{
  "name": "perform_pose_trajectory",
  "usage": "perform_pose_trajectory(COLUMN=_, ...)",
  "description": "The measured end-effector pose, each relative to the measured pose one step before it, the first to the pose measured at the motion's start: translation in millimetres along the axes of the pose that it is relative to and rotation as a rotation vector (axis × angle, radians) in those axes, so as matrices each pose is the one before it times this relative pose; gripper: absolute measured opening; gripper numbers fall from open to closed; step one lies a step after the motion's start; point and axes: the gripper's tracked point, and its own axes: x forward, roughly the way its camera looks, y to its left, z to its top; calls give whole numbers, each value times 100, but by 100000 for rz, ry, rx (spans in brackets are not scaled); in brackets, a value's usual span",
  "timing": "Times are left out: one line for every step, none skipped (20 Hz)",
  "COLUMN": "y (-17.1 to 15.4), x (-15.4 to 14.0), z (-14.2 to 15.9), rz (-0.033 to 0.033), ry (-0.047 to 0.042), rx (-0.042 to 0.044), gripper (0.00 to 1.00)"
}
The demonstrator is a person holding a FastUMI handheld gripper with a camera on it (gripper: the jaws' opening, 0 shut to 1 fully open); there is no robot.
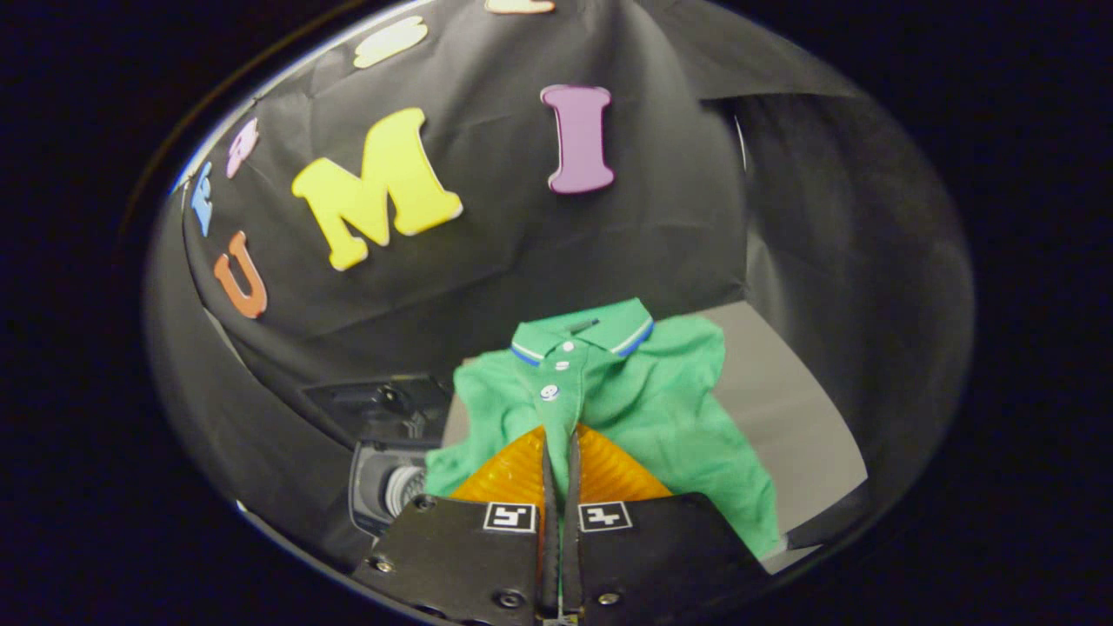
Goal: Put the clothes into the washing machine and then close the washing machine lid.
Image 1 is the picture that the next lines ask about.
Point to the black backdrop cloth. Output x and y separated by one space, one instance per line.
522 261

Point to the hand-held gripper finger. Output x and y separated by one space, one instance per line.
570 522
549 522

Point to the beige cabinet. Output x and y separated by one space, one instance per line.
783 417

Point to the green polo shirt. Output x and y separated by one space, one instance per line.
661 409

